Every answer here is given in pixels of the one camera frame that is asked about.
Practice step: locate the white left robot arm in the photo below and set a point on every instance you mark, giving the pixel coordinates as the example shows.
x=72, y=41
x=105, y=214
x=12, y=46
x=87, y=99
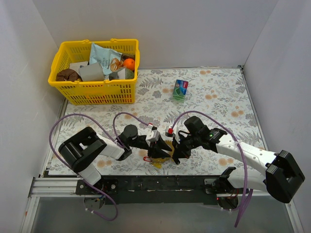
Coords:
x=83, y=148

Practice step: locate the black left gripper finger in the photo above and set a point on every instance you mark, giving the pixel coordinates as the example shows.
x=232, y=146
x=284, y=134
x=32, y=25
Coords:
x=162, y=145
x=155, y=153

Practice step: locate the orange fruit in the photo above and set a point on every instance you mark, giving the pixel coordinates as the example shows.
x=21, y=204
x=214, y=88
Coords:
x=129, y=63

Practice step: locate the floral patterned table mat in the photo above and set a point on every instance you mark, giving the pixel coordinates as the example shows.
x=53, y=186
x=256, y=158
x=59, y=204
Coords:
x=217, y=96

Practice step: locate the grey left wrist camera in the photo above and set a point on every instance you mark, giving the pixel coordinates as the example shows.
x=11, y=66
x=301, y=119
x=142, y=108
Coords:
x=152, y=135

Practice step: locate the green avocado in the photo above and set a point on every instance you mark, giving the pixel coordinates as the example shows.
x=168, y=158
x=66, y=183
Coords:
x=129, y=74

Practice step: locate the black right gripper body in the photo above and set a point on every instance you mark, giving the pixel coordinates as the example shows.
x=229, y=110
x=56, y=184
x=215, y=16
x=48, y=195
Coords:
x=181, y=146

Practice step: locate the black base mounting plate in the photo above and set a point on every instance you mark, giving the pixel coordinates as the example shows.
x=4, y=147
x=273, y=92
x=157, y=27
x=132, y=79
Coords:
x=126, y=189

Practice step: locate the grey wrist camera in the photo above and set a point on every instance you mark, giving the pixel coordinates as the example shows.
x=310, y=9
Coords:
x=169, y=131
x=152, y=135

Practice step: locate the light blue chips bag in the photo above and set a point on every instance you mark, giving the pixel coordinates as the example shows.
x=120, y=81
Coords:
x=109, y=59

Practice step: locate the yellow plastic shopping basket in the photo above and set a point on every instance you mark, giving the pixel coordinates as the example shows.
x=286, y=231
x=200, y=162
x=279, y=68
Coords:
x=99, y=92

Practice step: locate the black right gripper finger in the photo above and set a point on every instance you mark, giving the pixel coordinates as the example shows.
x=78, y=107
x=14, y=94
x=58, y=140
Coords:
x=176, y=145
x=177, y=155

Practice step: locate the white carton in basket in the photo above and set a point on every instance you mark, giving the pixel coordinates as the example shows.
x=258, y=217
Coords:
x=78, y=65

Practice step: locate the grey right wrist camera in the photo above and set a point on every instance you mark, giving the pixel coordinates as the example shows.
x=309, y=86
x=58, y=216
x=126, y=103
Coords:
x=169, y=131

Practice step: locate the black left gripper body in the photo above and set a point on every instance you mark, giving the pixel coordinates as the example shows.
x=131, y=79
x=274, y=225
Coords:
x=151, y=146

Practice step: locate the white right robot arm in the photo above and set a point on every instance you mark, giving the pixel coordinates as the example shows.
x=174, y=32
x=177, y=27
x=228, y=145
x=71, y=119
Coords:
x=275, y=173

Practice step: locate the green blue sponge pack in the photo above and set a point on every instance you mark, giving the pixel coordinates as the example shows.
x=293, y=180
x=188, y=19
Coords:
x=180, y=90

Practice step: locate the grey cardboard box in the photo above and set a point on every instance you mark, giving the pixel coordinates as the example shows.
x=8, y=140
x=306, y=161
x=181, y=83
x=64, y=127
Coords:
x=91, y=73

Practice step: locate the red key tag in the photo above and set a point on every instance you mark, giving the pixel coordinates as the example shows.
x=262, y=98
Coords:
x=146, y=159

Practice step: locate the yellow key tag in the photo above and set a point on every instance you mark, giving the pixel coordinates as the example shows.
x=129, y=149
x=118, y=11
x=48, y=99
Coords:
x=157, y=165

